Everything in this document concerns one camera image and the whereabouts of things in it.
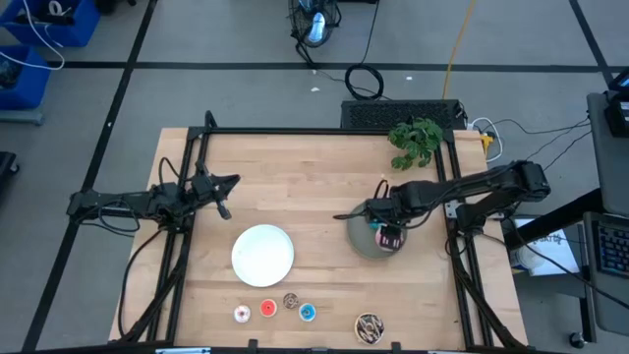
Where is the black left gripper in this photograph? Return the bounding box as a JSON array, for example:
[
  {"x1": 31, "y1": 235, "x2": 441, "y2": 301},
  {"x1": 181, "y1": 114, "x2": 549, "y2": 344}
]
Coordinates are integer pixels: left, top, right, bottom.
[{"x1": 190, "y1": 160, "x2": 241, "y2": 221}]

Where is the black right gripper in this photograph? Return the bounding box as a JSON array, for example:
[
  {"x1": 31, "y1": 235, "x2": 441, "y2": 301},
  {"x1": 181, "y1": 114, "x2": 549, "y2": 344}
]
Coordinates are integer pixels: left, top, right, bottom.
[{"x1": 366, "y1": 196, "x2": 409, "y2": 250}]

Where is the large chocolate frosted donut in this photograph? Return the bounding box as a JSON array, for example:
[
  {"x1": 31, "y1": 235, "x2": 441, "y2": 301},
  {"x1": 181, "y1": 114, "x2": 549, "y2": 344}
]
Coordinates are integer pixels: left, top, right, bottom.
[{"x1": 354, "y1": 312, "x2": 386, "y2": 345}]

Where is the grey round plate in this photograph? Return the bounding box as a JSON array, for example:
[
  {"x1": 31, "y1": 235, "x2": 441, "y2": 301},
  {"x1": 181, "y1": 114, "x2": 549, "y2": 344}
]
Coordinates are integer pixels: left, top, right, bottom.
[{"x1": 346, "y1": 201, "x2": 408, "y2": 261}]

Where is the white round plate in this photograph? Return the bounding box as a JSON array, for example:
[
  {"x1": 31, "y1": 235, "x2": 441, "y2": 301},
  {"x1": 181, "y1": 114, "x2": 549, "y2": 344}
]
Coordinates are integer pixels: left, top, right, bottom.
[{"x1": 230, "y1": 223, "x2": 296, "y2": 289}]

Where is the green leafy plant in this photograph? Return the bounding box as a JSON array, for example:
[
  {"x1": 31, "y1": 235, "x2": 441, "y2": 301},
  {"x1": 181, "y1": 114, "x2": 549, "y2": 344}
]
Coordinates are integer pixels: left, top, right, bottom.
[{"x1": 387, "y1": 117, "x2": 444, "y2": 172}]

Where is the black keyboard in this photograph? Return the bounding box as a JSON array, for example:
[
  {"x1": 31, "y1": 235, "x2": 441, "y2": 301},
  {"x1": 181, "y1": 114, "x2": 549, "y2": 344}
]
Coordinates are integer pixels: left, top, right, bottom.
[
  {"x1": 592, "y1": 218, "x2": 629, "y2": 280},
  {"x1": 340, "y1": 99, "x2": 468, "y2": 132}
]

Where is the white printed paper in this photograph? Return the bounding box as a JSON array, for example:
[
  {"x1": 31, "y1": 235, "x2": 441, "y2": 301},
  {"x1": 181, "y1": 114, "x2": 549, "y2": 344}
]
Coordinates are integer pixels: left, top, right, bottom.
[{"x1": 510, "y1": 218, "x2": 582, "y2": 277}]

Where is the black metal bar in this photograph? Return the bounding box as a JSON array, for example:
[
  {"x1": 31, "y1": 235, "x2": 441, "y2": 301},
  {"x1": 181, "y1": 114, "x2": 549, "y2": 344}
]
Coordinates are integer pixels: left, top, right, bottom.
[{"x1": 503, "y1": 188, "x2": 605, "y2": 251}]

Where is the black floor fan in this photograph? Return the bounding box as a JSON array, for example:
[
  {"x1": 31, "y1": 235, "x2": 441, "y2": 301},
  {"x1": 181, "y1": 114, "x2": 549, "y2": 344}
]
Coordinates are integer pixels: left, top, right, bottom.
[{"x1": 288, "y1": 0, "x2": 343, "y2": 49}]

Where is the blue plastic bin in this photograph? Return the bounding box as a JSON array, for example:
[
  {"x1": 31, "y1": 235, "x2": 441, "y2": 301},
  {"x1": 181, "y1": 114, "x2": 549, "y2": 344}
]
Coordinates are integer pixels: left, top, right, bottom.
[
  {"x1": 0, "y1": 0, "x2": 103, "y2": 49},
  {"x1": 0, "y1": 44, "x2": 53, "y2": 111}
]

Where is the grey bin platform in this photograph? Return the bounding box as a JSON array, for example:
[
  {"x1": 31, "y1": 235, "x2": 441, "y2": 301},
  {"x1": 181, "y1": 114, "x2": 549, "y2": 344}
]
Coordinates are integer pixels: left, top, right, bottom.
[{"x1": 0, "y1": 108, "x2": 43, "y2": 127}]

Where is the black object at edge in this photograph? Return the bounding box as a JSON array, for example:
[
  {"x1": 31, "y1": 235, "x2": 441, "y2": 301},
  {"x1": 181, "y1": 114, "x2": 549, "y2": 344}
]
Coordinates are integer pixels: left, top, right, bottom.
[{"x1": 0, "y1": 150, "x2": 21, "y2": 198}]

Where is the grey desk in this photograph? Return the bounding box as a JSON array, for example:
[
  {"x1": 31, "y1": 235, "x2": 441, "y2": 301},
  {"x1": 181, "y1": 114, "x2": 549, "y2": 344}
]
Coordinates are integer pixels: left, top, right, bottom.
[{"x1": 586, "y1": 91, "x2": 629, "y2": 217}]

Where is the black device on desk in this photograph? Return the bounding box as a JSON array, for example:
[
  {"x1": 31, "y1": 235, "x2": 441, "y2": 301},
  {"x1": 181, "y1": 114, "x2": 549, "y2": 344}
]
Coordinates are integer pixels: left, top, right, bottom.
[{"x1": 603, "y1": 68, "x2": 629, "y2": 138}]

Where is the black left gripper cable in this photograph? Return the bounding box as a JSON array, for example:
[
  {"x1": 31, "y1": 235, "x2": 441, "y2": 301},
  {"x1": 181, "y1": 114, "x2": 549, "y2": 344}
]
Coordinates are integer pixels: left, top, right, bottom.
[{"x1": 157, "y1": 156, "x2": 182, "y2": 189}]

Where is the black aluminium table frame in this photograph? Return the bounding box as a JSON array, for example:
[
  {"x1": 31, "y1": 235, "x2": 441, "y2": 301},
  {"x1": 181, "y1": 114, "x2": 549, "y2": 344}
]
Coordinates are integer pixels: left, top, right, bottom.
[{"x1": 107, "y1": 110, "x2": 530, "y2": 354}]

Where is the white looped cable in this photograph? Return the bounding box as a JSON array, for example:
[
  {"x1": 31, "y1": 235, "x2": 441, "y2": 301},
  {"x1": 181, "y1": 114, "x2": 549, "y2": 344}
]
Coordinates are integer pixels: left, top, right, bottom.
[{"x1": 469, "y1": 116, "x2": 505, "y2": 164}]

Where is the thick black table cable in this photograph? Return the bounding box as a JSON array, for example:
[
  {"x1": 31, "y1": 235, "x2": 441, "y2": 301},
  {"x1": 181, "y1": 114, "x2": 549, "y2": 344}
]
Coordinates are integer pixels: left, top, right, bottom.
[{"x1": 116, "y1": 225, "x2": 168, "y2": 343}]

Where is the coiled black cable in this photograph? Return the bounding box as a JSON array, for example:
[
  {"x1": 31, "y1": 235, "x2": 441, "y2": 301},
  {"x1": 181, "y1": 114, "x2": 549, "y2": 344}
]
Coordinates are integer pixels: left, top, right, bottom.
[{"x1": 344, "y1": 63, "x2": 385, "y2": 101}]

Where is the thin black cable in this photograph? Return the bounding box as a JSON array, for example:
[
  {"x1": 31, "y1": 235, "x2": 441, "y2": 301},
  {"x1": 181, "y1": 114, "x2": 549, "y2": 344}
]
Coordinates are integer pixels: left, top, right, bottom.
[
  {"x1": 484, "y1": 116, "x2": 591, "y2": 137},
  {"x1": 543, "y1": 130, "x2": 592, "y2": 171}
]

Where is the black floor cable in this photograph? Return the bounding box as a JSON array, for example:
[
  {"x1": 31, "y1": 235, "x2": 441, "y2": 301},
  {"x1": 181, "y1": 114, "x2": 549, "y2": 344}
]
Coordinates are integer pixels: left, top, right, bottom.
[{"x1": 525, "y1": 244, "x2": 629, "y2": 311}]

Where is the yellow floor cable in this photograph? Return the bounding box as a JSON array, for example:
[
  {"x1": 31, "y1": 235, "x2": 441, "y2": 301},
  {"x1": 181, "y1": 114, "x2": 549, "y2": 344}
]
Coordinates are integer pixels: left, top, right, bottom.
[{"x1": 440, "y1": 0, "x2": 477, "y2": 100}]

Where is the white cable across bins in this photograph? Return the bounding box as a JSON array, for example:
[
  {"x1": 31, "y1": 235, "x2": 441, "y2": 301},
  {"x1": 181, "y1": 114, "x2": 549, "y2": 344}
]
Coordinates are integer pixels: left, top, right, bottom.
[{"x1": 0, "y1": 0, "x2": 73, "y2": 72}]

